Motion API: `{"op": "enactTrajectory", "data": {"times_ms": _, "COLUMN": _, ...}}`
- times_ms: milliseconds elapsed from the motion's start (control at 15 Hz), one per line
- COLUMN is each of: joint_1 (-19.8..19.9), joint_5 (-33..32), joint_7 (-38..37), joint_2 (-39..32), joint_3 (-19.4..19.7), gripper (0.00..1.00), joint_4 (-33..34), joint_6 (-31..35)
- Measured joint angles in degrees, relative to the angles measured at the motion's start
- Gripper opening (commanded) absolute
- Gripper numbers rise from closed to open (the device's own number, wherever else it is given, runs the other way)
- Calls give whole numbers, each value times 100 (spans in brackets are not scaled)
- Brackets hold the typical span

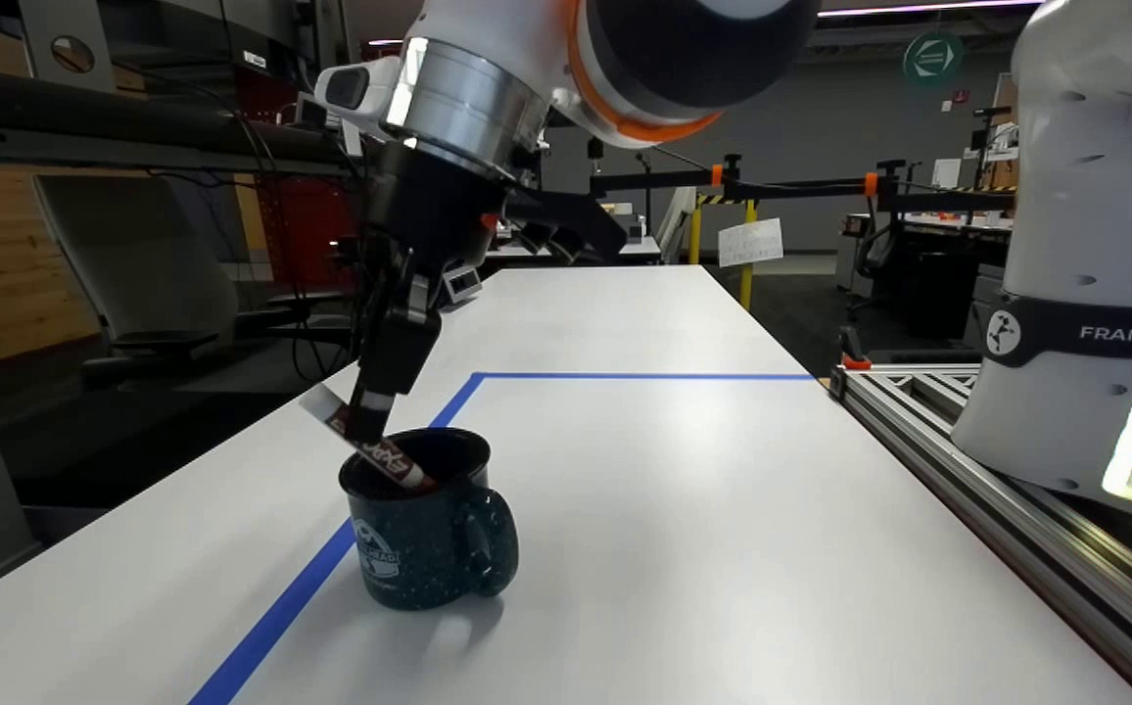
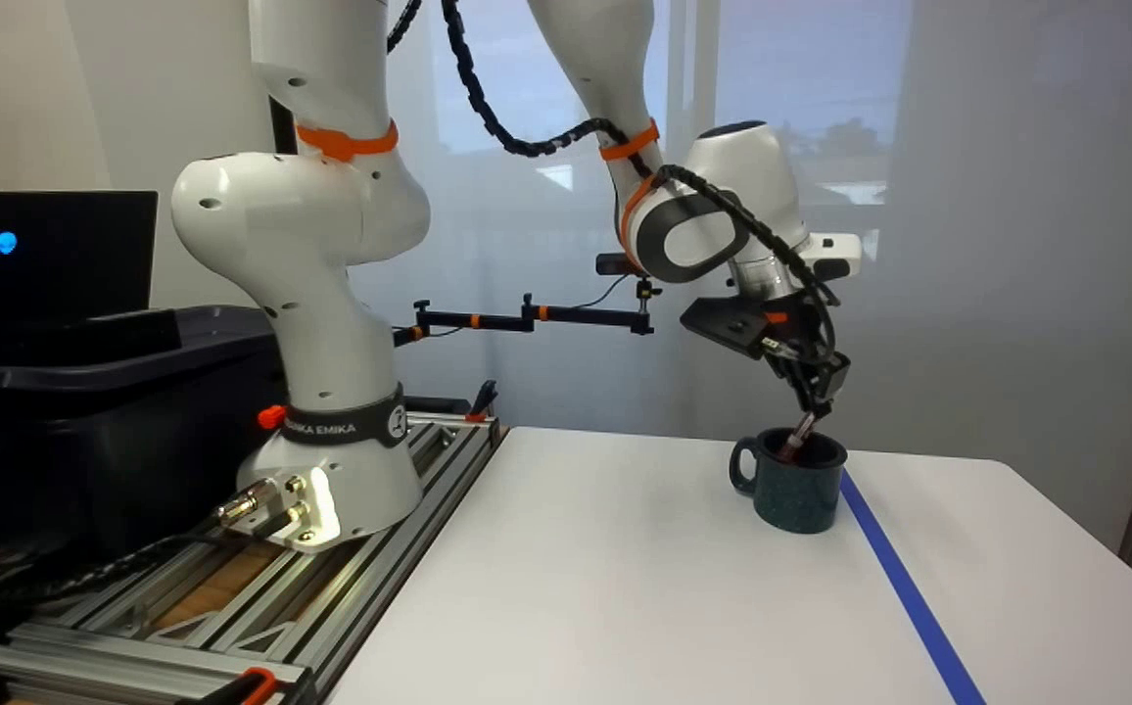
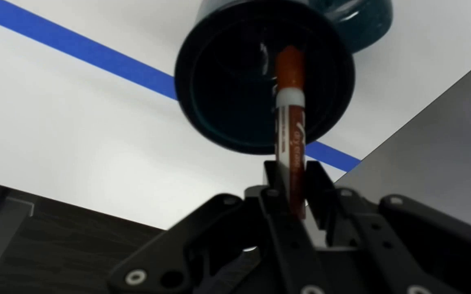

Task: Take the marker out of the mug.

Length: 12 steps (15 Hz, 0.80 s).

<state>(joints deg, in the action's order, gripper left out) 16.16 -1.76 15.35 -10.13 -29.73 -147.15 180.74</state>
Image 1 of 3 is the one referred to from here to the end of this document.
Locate dark teal speckled mug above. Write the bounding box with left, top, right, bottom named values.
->
left=337, top=422, right=523, bottom=613

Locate red tool cabinet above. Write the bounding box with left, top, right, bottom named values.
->
left=256, top=170, right=367, bottom=296

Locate white red Expo marker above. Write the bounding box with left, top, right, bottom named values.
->
left=298, top=386, right=439, bottom=493

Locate aluminium rail base frame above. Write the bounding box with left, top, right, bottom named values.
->
left=827, top=361, right=1132, bottom=705

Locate blue tape line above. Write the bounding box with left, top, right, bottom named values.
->
left=185, top=366, right=819, bottom=705

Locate grey metal box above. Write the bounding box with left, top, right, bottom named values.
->
left=37, top=170, right=242, bottom=353

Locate black equipment cart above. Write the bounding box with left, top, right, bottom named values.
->
left=836, top=190, right=1020, bottom=361

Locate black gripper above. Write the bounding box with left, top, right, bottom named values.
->
left=331, top=138, right=516, bottom=442

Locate white paper sign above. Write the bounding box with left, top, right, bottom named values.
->
left=719, top=214, right=789, bottom=272

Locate yellow safety post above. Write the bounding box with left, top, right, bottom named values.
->
left=685, top=190, right=715, bottom=264
left=738, top=190, right=764, bottom=313

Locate wooden board panel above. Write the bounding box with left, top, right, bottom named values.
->
left=0, top=164, right=106, bottom=373

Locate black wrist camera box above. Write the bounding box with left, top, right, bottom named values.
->
left=504, top=187, right=632, bottom=262

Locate black rod with orange joints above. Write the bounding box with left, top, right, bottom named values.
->
left=588, top=151, right=1020, bottom=214

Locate black horizontal pipe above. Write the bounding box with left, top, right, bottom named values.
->
left=0, top=59, right=350, bottom=168

